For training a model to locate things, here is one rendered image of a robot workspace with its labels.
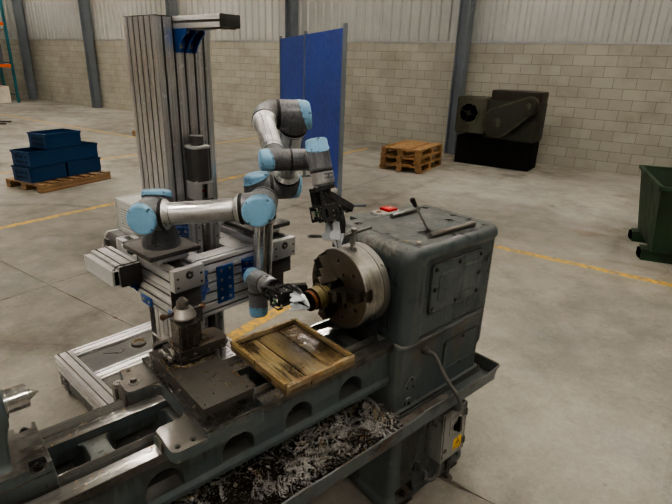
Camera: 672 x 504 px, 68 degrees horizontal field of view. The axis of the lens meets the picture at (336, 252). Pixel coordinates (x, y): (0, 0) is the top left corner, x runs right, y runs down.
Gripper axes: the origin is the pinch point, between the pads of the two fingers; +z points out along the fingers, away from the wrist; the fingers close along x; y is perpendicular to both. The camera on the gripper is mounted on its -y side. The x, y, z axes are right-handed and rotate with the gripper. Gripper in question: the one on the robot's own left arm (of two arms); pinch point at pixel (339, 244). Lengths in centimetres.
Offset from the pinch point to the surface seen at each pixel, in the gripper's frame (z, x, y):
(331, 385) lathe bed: 50, -12, 6
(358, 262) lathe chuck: 8.8, -4.8, -11.0
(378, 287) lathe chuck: 19.0, -1.4, -15.4
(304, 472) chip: 73, -11, 24
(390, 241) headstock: 4.6, -4.9, -28.8
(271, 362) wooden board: 37.3, -22.7, 21.4
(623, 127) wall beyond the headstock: -47, -265, -982
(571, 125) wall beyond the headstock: -71, -354, -958
